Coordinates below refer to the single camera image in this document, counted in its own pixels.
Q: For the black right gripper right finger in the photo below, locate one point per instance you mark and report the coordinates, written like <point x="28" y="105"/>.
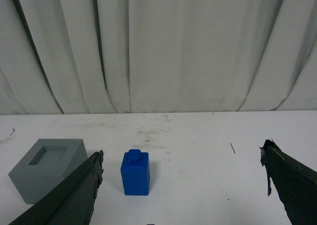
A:
<point x="296" y="184"/>

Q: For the gray square base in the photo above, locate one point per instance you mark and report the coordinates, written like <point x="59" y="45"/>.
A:
<point x="46" y="165"/>

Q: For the white curtain backdrop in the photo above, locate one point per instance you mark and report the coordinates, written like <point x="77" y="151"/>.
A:
<point x="157" y="56"/>

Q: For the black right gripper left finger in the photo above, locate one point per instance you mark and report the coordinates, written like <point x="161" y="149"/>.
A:
<point x="72" y="201"/>

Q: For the blue plastic block part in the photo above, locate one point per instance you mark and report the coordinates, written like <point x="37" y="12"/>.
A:
<point x="135" y="173"/>

